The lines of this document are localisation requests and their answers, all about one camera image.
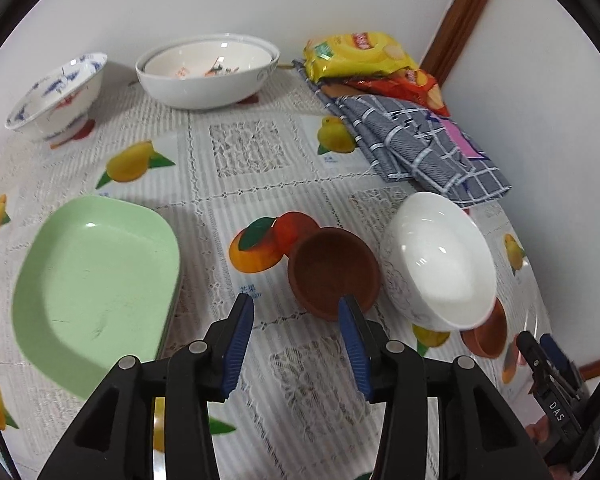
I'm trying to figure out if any small brown bowl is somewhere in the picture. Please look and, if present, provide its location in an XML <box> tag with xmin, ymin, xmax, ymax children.
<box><xmin>460</xmin><ymin>299</ymin><xmax>508</xmax><ymax>359</ymax></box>
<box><xmin>287</xmin><ymin>227</ymin><xmax>382</xmax><ymax>322</ymax></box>

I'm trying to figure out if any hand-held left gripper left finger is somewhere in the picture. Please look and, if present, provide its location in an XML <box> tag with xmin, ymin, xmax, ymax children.
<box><xmin>37</xmin><ymin>292</ymin><xmax>256</xmax><ymax>480</ymax></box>

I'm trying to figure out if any yellow chips bag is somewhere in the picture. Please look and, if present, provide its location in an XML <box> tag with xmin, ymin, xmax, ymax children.
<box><xmin>302</xmin><ymin>32</ymin><xmax>421</xmax><ymax>82</ymax></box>

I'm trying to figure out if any brown wooden door frame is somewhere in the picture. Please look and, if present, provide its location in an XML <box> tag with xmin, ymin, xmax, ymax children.
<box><xmin>420</xmin><ymin>0</ymin><xmax>506</xmax><ymax>86</ymax></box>

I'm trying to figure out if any grey checkered cloth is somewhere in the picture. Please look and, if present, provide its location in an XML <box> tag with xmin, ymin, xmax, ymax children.
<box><xmin>292</xmin><ymin>58</ymin><xmax>513</xmax><ymax>209</ymax></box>

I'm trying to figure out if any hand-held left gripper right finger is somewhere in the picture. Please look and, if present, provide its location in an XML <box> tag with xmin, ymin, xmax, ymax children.
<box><xmin>338</xmin><ymin>294</ymin><xmax>556</xmax><ymax>480</ymax></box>

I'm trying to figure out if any brown wooden baseboard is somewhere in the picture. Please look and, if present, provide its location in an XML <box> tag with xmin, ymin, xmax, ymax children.
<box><xmin>577</xmin><ymin>354</ymin><xmax>600</xmax><ymax>382</ymax></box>

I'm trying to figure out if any red chips bag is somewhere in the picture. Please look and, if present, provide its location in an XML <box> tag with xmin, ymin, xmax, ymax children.
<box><xmin>345</xmin><ymin>69</ymin><xmax>451</xmax><ymax>117</ymax></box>

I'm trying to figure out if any blue patterned porcelain bowl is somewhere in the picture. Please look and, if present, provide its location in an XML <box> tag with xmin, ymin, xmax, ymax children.
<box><xmin>5</xmin><ymin>51</ymin><xmax>108</xmax><ymax>143</ymax></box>

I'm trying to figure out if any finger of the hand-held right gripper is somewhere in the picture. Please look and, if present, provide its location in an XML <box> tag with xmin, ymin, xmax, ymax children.
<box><xmin>516</xmin><ymin>332</ymin><xmax>551</xmax><ymax>397</ymax></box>
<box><xmin>540</xmin><ymin>334</ymin><xmax>588</xmax><ymax>401</ymax></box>

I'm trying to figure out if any pink paper note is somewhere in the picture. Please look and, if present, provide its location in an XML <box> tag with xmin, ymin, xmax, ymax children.
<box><xmin>437</xmin><ymin>116</ymin><xmax>486</xmax><ymax>161</ymax></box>

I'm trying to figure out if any white porcelain bowl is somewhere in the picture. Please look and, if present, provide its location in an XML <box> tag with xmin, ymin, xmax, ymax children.
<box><xmin>380</xmin><ymin>191</ymin><xmax>497</xmax><ymax>332</ymax></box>

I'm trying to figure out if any large white bowl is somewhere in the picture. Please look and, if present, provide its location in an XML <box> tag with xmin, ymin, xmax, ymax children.
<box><xmin>135</xmin><ymin>34</ymin><xmax>281</xmax><ymax>110</ymax></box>

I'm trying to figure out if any green square plate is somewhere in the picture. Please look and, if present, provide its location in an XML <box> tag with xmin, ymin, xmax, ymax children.
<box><xmin>11</xmin><ymin>196</ymin><xmax>183</xmax><ymax>401</ymax></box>

